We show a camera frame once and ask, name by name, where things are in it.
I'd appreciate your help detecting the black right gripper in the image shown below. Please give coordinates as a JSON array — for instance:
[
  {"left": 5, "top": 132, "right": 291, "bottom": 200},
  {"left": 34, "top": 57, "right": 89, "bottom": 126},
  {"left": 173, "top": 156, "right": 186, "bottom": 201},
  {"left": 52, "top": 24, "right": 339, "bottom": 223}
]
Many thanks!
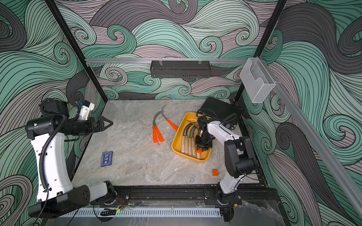
[{"left": 195, "top": 133, "right": 212, "bottom": 150}]

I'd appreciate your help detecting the orange handle sickle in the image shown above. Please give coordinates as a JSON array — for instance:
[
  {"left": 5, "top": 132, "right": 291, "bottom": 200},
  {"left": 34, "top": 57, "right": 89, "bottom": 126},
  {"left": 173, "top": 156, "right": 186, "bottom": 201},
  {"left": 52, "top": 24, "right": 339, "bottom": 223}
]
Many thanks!
[
  {"left": 154, "top": 126, "right": 165, "bottom": 142},
  {"left": 152, "top": 111, "right": 161, "bottom": 143},
  {"left": 161, "top": 105, "right": 178, "bottom": 131},
  {"left": 187, "top": 120, "right": 203, "bottom": 154}
]

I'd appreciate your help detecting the labelled wooden handle sickle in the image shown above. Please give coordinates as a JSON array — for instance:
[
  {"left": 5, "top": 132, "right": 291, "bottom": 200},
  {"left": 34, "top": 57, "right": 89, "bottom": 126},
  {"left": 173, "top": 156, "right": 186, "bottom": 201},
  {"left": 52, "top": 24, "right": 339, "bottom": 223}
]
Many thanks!
[{"left": 189, "top": 126, "right": 194, "bottom": 156}]

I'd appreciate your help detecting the large wooden handle sickle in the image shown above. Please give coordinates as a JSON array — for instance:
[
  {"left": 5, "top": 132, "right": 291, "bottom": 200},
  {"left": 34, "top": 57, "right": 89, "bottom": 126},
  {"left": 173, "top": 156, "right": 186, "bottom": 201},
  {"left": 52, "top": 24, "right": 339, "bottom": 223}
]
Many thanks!
[{"left": 181, "top": 123, "right": 192, "bottom": 155}]

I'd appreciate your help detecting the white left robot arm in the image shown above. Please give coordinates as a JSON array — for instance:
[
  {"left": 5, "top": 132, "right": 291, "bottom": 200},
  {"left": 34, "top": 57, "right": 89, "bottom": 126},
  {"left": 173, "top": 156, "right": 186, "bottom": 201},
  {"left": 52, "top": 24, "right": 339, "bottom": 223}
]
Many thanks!
[{"left": 25, "top": 98, "right": 117, "bottom": 218}]

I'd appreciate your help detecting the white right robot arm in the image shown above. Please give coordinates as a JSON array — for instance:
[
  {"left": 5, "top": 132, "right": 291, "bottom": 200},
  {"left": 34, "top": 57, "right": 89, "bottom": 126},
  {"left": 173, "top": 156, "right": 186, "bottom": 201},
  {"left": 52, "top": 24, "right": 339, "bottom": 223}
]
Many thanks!
[{"left": 195, "top": 108, "right": 255, "bottom": 205}]

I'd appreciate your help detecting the yellow plastic storage tray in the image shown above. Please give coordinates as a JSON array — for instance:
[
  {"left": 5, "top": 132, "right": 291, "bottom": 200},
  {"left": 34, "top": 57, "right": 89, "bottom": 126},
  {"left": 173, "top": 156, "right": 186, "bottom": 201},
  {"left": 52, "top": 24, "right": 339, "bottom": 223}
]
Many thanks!
[{"left": 172, "top": 112, "right": 212, "bottom": 163}]

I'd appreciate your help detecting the small orange block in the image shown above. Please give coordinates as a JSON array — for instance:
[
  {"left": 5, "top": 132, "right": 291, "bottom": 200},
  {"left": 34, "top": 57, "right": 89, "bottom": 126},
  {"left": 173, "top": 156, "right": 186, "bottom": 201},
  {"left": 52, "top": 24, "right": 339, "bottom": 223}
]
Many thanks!
[{"left": 212, "top": 169, "right": 219, "bottom": 177}]

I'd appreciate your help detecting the blue playing card box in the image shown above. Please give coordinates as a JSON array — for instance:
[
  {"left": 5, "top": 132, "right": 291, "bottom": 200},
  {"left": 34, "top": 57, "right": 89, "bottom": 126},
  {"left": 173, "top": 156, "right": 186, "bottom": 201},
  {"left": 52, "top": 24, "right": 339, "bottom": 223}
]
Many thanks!
[{"left": 100, "top": 151, "right": 113, "bottom": 167}]

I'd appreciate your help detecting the black aluminium carrying case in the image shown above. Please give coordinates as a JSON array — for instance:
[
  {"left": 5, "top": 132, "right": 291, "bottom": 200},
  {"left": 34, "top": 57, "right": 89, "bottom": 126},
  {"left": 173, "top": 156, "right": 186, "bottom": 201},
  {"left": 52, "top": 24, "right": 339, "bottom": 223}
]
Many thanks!
[{"left": 199, "top": 97, "right": 240, "bottom": 130}]

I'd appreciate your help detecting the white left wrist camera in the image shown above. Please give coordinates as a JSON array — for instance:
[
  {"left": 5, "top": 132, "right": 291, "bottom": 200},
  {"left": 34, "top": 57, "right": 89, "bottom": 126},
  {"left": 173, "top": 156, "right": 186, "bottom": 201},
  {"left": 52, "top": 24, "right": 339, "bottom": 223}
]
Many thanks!
[{"left": 77, "top": 100, "right": 95, "bottom": 121}]

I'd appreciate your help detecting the black vertical frame post left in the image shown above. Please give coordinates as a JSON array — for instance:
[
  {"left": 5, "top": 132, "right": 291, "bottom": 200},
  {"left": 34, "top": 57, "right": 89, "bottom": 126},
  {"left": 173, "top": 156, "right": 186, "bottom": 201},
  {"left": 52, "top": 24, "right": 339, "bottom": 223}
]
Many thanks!
[{"left": 45, "top": 0, "right": 108, "bottom": 103}]

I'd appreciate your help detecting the black vertical frame post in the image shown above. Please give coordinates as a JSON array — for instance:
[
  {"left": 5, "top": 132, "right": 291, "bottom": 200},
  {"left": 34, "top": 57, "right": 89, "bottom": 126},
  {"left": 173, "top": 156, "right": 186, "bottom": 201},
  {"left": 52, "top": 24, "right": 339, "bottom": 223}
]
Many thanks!
[
  {"left": 45, "top": 0, "right": 108, "bottom": 103},
  {"left": 232, "top": 0, "right": 287, "bottom": 105}
]

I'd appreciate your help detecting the aluminium horizontal wall rail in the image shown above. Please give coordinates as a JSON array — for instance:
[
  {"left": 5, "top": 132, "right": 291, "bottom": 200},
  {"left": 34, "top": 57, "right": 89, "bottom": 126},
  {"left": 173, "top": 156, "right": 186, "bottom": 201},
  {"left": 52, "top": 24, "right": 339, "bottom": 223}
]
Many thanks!
[{"left": 85, "top": 57, "right": 248, "bottom": 65}]

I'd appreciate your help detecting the white slotted cable duct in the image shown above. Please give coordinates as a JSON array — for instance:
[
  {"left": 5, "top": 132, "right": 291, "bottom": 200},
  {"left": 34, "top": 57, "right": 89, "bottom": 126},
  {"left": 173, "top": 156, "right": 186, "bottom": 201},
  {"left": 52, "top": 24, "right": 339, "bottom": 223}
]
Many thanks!
[{"left": 62, "top": 207, "right": 221, "bottom": 218}]

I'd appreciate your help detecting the black perforated wall shelf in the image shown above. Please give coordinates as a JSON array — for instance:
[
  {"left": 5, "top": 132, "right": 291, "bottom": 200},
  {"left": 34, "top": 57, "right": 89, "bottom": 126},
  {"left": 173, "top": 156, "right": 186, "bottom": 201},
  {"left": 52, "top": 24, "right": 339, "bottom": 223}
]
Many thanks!
[{"left": 150, "top": 61, "right": 211, "bottom": 79}]

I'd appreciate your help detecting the clear plastic wall bin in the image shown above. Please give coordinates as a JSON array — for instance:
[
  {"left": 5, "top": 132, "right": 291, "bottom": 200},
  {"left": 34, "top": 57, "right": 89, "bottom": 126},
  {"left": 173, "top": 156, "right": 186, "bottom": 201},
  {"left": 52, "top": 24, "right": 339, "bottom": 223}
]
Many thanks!
[{"left": 239, "top": 57, "right": 275, "bottom": 104}]

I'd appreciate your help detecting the aluminium right side rail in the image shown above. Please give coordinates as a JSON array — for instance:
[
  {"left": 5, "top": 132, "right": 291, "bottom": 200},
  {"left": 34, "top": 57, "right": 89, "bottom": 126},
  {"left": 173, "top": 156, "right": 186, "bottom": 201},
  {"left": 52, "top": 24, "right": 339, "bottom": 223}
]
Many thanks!
[{"left": 258, "top": 57, "right": 362, "bottom": 218}]

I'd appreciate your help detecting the black vertical frame post right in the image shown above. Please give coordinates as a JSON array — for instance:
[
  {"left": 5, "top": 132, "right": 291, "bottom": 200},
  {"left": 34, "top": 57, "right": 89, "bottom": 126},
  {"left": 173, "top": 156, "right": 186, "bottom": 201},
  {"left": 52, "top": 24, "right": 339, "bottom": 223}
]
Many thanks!
[{"left": 232, "top": 0, "right": 287, "bottom": 105}]

